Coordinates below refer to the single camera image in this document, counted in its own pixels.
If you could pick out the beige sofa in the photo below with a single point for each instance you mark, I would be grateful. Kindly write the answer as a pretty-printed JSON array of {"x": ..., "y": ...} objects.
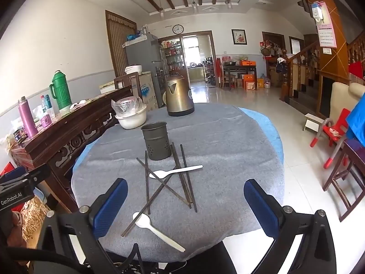
[{"x": 342, "y": 97}]

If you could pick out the round wall clock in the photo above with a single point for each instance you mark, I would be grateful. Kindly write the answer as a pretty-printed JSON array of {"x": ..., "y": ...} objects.
[{"x": 178, "y": 29}]

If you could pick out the dark metal utensil holder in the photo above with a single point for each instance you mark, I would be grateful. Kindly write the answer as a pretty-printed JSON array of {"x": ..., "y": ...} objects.
[{"x": 155, "y": 142}]

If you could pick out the bag of grain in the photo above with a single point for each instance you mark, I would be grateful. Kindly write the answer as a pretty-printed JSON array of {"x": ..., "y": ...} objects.
[{"x": 34, "y": 217}]

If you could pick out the grey refrigerator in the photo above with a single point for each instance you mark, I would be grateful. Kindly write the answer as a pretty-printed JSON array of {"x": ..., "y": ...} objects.
[{"x": 142, "y": 54}]

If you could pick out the clear plastic bottle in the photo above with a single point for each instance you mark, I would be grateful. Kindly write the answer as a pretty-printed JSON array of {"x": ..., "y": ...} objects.
[{"x": 45, "y": 104}]

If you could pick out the red carton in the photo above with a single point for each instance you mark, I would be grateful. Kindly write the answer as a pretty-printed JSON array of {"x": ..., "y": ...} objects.
[{"x": 7, "y": 169}]

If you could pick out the framed picture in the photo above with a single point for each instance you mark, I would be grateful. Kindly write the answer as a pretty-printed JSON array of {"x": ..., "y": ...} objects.
[{"x": 239, "y": 37}]

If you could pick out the brown striped door curtain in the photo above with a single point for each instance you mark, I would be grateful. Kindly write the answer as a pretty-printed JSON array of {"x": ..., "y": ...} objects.
[{"x": 119, "y": 42}]

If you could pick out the wooden stair railing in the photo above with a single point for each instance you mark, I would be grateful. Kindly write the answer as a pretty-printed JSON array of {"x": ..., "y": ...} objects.
[{"x": 285, "y": 85}]

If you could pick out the flat orange box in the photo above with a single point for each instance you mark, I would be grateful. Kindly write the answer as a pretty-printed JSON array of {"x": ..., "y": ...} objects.
[{"x": 247, "y": 63}]

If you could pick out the white step stool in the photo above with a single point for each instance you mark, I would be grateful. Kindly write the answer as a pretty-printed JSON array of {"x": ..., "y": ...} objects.
[{"x": 312, "y": 118}]

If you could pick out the white chest freezer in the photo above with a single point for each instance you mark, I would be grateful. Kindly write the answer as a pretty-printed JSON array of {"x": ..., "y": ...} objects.
[{"x": 148, "y": 91}]

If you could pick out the wall calendar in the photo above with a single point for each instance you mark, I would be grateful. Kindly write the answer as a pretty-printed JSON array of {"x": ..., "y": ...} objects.
[{"x": 326, "y": 34}]

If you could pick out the purple vacuum bottle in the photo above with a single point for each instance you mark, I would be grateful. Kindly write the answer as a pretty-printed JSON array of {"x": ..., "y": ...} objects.
[{"x": 27, "y": 120}]

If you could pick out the wooden side table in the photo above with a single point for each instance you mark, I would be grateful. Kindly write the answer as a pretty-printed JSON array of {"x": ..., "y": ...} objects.
[{"x": 239, "y": 68}]

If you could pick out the brown wooden chair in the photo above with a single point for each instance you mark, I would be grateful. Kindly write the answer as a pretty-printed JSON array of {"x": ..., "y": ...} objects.
[{"x": 125, "y": 81}]

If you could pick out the clear water jug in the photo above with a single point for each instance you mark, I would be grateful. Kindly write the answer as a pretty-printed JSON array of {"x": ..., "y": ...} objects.
[{"x": 267, "y": 82}]

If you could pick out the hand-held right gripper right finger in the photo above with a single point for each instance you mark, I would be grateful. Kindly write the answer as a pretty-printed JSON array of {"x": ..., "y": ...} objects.
[{"x": 261, "y": 208}]

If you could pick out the dark wooden chair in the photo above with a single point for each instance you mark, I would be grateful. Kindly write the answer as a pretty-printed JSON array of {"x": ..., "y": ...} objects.
[{"x": 356, "y": 151}]

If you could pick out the green thermos flask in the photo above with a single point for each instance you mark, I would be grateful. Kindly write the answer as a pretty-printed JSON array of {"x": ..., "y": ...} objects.
[{"x": 61, "y": 91}]

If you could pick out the white plastic basin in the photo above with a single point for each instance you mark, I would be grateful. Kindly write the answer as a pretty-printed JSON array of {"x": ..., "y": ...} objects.
[{"x": 131, "y": 121}]

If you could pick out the white plastic spoon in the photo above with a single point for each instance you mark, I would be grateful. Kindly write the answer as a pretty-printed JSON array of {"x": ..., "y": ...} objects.
[
  {"x": 156, "y": 174},
  {"x": 141, "y": 220}
]

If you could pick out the bronze electric kettle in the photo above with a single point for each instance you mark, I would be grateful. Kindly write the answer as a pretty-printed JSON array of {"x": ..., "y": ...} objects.
[{"x": 179, "y": 100}]

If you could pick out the carved wooden sideboard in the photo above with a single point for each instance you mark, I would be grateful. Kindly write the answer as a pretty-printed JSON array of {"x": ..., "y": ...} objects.
[{"x": 57, "y": 145}]

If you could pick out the red child chair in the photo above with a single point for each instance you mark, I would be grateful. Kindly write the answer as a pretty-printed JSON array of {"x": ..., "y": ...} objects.
[{"x": 336, "y": 132}]

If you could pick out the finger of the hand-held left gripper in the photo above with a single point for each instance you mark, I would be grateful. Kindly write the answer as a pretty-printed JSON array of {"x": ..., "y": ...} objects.
[{"x": 40, "y": 174}]

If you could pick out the white rice cooker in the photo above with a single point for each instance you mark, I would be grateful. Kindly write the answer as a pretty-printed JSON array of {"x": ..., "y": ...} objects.
[{"x": 133, "y": 70}]

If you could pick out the blue cloth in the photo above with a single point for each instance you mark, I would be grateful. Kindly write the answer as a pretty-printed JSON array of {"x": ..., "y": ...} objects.
[{"x": 358, "y": 120}]

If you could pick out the purple cup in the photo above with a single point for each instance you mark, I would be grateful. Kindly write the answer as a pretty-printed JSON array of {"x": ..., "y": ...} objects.
[{"x": 45, "y": 121}]

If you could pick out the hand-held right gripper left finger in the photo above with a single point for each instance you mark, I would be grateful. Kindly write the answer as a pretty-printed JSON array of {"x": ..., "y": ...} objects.
[{"x": 111, "y": 205}]

